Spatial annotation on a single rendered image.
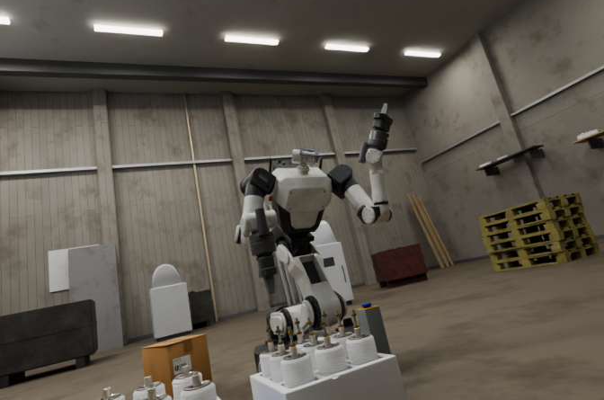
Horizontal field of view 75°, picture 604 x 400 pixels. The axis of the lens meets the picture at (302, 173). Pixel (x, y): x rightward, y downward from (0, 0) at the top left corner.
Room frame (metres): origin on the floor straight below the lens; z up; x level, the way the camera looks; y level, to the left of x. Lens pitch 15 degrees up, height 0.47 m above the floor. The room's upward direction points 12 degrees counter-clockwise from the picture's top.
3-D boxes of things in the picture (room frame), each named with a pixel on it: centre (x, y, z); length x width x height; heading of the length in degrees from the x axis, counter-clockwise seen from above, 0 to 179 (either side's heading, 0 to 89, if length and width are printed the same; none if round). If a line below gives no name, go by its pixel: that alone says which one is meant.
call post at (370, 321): (1.68, -0.14, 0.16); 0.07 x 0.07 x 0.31; 26
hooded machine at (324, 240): (6.19, 0.02, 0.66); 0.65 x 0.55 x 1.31; 24
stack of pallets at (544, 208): (5.89, -3.08, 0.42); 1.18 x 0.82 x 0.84; 27
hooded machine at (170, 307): (7.32, 2.84, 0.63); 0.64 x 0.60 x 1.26; 118
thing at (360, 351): (1.43, -0.07, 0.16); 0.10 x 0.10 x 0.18
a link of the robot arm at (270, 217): (1.42, 0.18, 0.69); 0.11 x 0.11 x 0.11; 20
